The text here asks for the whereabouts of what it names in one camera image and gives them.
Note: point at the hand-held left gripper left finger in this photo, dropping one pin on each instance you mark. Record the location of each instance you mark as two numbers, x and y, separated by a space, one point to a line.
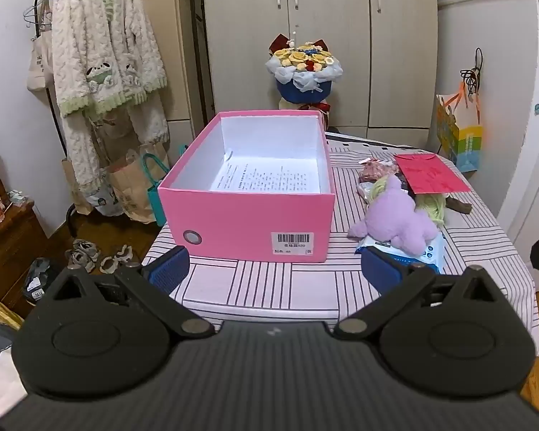
170 265

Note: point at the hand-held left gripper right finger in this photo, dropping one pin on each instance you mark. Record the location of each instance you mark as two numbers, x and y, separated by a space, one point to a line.
382 269

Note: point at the purple plush toy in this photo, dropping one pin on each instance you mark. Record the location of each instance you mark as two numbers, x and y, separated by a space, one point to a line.
395 220

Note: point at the pink cardboard box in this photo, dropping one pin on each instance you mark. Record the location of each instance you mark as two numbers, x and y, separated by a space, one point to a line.
233 220

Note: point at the beige sandal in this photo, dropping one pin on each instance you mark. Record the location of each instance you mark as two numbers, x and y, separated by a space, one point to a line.
126 253
109 265

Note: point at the blue white wet wipes packet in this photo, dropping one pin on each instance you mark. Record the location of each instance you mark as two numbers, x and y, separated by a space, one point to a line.
431 251

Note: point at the teal shopping bag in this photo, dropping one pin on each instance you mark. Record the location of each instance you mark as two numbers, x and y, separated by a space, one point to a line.
155 202

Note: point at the brown paper bag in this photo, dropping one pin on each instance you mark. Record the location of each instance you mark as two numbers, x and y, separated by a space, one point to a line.
130 188
74 188

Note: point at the pink yarn ball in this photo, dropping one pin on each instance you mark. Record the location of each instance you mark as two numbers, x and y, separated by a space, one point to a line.
377 168

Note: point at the striped tablecloth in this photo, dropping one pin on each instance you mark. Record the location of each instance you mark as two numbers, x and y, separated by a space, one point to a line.
274 287

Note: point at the red envelope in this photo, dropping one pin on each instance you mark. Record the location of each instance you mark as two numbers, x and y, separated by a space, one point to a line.
426 173

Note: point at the black bag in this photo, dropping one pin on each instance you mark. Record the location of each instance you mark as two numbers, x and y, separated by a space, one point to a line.
40 274

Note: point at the printed paper sheet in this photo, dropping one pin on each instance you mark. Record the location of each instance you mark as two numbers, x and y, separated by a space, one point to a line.
269 177

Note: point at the colourful striped gift bag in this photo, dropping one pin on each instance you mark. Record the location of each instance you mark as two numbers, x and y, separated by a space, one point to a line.
465 143

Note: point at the fluffy white pants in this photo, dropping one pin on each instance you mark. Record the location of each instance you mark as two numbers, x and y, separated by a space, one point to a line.
78 143

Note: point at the wooden side table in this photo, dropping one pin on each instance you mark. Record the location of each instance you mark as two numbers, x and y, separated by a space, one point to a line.
13 242

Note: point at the white refrigerator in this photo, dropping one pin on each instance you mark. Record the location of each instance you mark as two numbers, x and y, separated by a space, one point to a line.
521 76

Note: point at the black clothes rack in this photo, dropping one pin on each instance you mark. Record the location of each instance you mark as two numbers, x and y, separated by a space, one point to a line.
54 112

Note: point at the flower bouquet blue wrap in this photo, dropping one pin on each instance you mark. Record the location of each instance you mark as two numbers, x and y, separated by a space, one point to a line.
303 85

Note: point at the beige wardrobe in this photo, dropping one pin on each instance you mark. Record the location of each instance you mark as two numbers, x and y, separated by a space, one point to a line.
386 54

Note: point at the cream tote bag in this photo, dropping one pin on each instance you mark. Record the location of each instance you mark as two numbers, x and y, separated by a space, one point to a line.
38 67

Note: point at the fluffy white green cardigan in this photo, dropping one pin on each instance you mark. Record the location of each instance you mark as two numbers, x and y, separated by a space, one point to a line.
103 31

